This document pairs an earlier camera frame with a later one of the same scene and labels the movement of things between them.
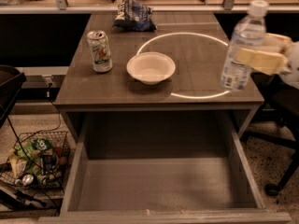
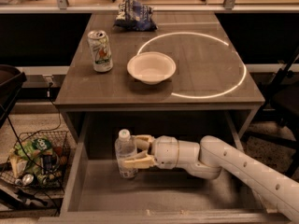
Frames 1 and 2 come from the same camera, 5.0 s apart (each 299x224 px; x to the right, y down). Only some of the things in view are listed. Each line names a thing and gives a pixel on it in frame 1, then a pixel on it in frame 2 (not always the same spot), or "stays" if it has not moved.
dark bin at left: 11,81 stays
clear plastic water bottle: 249,33 → 124,147
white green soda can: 100,50 stays
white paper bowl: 150,67 stays
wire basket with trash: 38,160 stays
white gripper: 293,66 → 165,151
